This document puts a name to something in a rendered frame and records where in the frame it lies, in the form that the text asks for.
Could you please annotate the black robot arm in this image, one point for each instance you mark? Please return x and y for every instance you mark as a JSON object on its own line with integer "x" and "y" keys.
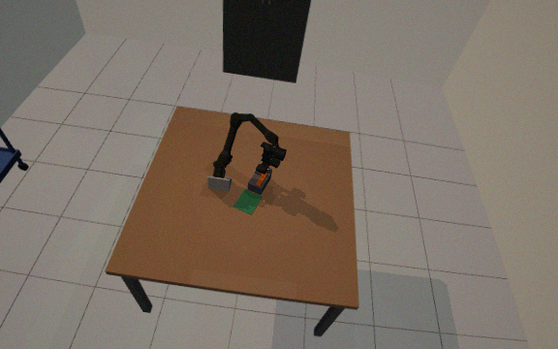
{"x": 225, "y": 156}

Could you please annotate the orange l-shaped part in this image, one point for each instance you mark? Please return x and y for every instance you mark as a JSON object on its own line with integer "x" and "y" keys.
{"x": 261, "y": 179}

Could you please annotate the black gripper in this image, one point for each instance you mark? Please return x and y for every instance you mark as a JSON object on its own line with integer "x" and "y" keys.
{"x": 262, "y": 168}

